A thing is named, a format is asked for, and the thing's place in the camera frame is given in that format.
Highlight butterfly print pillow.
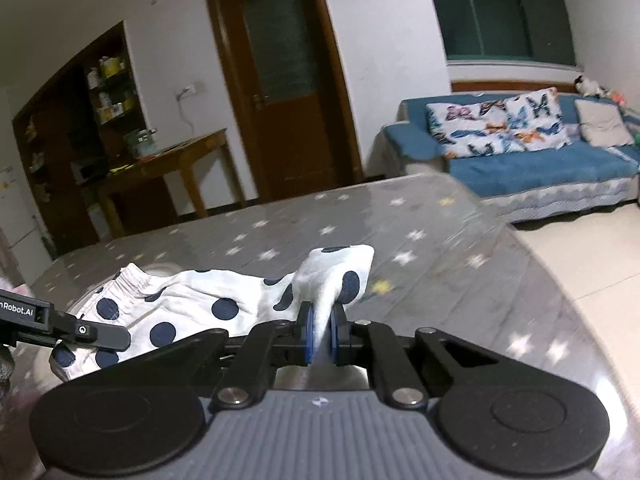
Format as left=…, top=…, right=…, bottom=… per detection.
left=426, top=101, right=526, bottom=159
left=504, top=87, right=569, bottom=152

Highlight white navy polka dot pants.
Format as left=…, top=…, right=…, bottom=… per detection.
left=50, top=244, right=376, bottom=391

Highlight dark wooden cabinet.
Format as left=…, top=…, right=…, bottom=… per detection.
left=12, top=21, right=151, bottom=261

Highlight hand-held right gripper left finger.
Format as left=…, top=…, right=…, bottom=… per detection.
left=65, top=300, right=317, bottom=409

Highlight white power cable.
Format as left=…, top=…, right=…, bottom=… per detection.
left=177, top=95, right=199, bottom=136

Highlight wooden side table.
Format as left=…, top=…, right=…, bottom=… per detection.
left=82, top=129, right=247, bottom=238

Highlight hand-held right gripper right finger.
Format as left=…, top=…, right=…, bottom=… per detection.
left=329, top=302, right=543, bottom=409

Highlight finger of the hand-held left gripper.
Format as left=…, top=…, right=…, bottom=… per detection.
left=50, top=310, right=132, bottom=354

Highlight beige pillow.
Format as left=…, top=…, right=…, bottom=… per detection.
left=574, top=99, right=635, bottom=148

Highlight black white plush toy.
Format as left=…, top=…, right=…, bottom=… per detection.
left=575, top=75, right=606, bottom=97

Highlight blue sofa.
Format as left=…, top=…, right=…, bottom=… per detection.
left=372, top=91, right=640, bottom=225

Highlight dark green window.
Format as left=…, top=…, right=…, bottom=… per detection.
left=425, top=0, right=578, bottom=67

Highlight brown wooden door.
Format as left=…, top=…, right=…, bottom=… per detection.
left=202, top=0, right=363, bottom=203

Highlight grey star quilted tablecloth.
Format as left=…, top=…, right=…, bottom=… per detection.
left=0, top=172, right=640, bottom=480

